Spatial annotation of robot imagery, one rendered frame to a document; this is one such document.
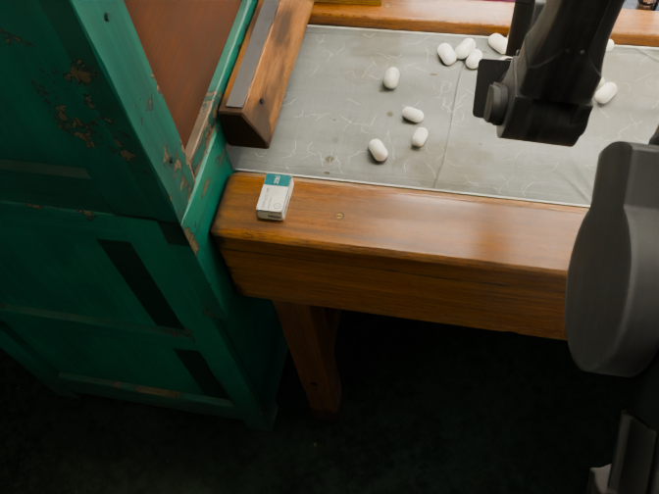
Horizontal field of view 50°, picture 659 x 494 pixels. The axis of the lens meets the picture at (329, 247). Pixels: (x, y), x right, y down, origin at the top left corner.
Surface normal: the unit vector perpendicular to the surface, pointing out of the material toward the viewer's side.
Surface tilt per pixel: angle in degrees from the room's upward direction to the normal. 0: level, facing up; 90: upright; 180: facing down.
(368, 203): 0
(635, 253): 14
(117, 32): 90
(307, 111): 0
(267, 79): 67
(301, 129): 0
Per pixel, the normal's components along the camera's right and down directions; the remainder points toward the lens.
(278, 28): 0.86, -0.10
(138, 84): 0.98, 0.12
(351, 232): -0.09, -0.52
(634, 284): -0.02, -0.11
